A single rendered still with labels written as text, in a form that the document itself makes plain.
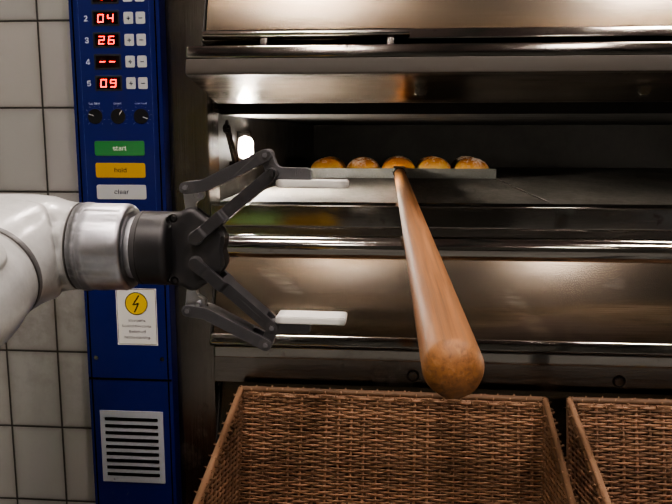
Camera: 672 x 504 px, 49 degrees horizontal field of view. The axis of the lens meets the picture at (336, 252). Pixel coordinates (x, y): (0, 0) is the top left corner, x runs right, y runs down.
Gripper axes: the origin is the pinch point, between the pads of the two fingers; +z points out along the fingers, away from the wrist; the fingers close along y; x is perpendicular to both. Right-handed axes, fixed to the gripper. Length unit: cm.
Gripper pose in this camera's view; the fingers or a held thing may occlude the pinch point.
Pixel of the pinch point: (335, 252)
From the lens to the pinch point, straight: 74.0
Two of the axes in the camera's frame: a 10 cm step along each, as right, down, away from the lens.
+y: -0.1, 9.9, 1.5
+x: -0.8, 1.5, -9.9
